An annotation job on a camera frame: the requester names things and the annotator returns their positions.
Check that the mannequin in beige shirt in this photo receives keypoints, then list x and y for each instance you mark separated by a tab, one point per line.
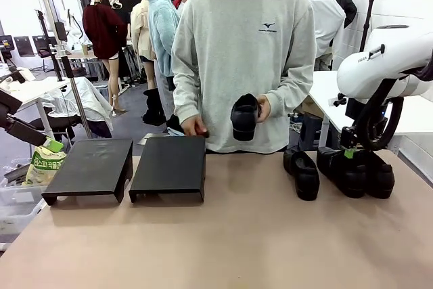
140	28

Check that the mannequin in light blue fleece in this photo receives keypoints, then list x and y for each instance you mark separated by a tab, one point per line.
162	32

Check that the person's right hand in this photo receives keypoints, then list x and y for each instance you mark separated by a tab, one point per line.
194	126

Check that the person's left forearm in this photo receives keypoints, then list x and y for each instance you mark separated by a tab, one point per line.
291	94

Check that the thin black tripod stand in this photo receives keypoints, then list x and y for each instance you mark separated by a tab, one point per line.
50	52

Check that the white draped cloth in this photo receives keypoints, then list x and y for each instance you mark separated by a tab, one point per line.
91	99

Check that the tall black tripod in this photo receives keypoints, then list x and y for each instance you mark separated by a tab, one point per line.
368	21

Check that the person's left hand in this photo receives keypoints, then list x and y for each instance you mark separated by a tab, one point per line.
265	109

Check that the slanted metal pole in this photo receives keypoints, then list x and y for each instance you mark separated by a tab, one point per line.
78	99

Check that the black boots pair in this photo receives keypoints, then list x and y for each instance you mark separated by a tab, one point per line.
152	109

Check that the clear plastic storage bin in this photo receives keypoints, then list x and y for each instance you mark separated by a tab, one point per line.
17	207

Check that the person in grey sweatshirt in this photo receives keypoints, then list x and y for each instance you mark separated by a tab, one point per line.
236	48

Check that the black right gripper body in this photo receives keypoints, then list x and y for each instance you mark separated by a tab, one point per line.
349	137

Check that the person's right forearm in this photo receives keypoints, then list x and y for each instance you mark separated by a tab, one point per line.
184	99

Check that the mannequin in white shirt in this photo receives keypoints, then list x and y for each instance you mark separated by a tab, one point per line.
324	21

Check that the red shoe polish brush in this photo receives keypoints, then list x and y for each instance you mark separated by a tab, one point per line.
203	132

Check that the mannequin in red sweater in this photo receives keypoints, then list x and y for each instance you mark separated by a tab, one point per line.
101	32

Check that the white work desk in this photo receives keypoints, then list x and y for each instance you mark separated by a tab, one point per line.
37	89

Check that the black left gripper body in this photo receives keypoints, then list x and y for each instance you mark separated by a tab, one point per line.
23	130

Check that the black box under table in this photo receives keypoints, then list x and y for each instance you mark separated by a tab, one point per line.
309	133

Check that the black metal shoe stand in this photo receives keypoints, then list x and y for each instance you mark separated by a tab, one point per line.
89	167
169	167

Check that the white side table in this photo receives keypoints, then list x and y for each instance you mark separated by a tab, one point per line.
324	89

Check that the green and white snack bag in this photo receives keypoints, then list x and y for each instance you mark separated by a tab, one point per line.
40	167

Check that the light blue cloth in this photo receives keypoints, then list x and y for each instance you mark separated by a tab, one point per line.
176	131

